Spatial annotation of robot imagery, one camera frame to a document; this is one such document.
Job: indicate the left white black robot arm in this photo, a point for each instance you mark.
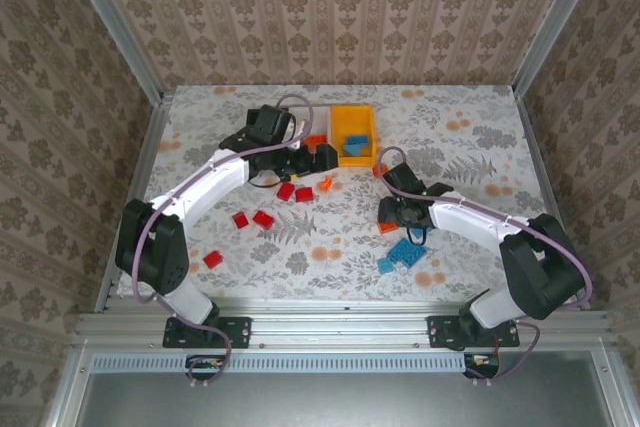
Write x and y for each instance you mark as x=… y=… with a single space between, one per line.
x=210 y=187

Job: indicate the white plastic container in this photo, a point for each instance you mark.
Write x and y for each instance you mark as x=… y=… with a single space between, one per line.
x=322 y=122

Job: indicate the floral table covering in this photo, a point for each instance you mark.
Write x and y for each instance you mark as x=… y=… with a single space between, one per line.
x=340 y=272

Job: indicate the aluminium frame post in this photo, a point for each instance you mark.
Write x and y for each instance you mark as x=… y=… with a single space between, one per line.
x=560 y=17
x=110 y=17

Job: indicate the long blue lego brick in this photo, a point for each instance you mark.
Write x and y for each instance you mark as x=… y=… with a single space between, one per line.
x=415 y=257
x=401 y=248

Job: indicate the red lego brick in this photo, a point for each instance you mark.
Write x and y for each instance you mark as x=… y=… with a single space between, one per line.
x=240 y=220
x=263 y=219
x=213 y=259
x=286 y=191
x=304 y=194

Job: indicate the black wiring hub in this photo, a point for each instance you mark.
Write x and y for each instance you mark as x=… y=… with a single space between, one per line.
x=205 y=363
x=482 y=362

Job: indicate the grey metal panel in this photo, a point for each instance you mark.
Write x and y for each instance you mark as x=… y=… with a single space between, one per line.
x=325 y=402

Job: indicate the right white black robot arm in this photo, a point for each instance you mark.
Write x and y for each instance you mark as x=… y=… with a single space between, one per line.
x=480 y=227

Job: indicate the aluminium table side rail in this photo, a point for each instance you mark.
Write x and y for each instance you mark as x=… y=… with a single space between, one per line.
x=150 y=147
x=537 y=157

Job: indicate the small blue lego brick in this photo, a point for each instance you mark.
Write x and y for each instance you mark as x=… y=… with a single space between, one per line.
x=386 y=265

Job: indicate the orange plastic container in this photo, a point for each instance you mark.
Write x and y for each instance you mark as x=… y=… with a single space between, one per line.
x=345 y=122

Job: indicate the aluminium base beam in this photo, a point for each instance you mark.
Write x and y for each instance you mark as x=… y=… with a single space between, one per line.
x=340 y=327

